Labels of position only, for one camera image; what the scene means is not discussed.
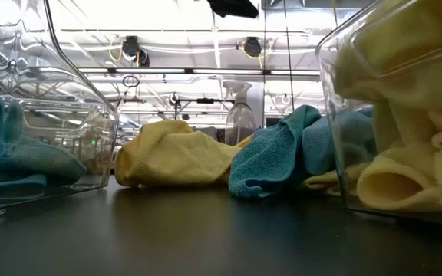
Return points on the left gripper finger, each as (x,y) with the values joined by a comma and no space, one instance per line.
(232,8)

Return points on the black background stand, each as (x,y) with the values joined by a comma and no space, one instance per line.
(205,100)

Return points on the clear spray bottle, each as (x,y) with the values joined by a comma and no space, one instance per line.
(240,119)

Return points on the clear plastic basket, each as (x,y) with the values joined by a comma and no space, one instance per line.
(14,38)
(330,76)

